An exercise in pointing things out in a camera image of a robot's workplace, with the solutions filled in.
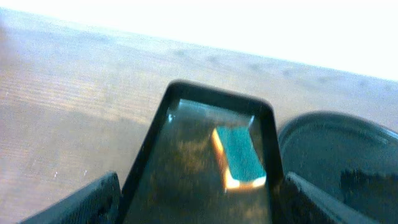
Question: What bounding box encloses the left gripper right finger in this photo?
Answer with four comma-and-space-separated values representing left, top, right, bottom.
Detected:
272, 172, 377, 223

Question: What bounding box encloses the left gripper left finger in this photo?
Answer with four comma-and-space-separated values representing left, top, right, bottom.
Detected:
22, 172, 121, 224

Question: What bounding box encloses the green yellow sponge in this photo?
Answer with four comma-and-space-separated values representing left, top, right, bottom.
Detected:
211, 126, 267, 192

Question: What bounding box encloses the black round tray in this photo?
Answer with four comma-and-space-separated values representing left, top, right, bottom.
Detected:
279, 112, 397, 223

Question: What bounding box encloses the black rectangular tray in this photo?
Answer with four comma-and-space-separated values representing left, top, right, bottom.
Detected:
118, 80, 285, 223

